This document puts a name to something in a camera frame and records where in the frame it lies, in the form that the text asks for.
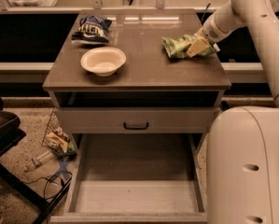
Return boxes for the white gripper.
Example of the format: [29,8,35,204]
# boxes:
[186,12,236,58]

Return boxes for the green jalapeno chip bag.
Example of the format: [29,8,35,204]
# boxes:
[162,35,219,59]

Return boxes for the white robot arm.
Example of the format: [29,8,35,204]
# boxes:
[188,0,279,224]

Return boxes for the grey drawer cabinet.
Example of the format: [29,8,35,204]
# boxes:
[42,8,232,142]

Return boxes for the blue chip bag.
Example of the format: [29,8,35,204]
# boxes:
[71,15,112,45]

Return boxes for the open bottom drawer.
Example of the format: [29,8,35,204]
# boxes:
[50,133,207,224]

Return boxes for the snack bag in basket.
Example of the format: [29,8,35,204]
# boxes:
[46,127,76,157]

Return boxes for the white paper bowl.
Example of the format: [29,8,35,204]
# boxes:
[80,47,126,77]

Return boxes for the clear plastic bottle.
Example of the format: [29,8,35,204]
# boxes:
[24,150,54,172]

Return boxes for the black chair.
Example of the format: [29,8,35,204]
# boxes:
[0,97,72,224]

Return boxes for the closed drawer with black handle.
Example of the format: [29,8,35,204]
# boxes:
[55,107,218,133]

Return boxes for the wire basket on floor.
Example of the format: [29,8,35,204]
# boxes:
[42,112,74,157]

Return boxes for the black cable on floor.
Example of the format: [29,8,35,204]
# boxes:
[21,170,74,202]

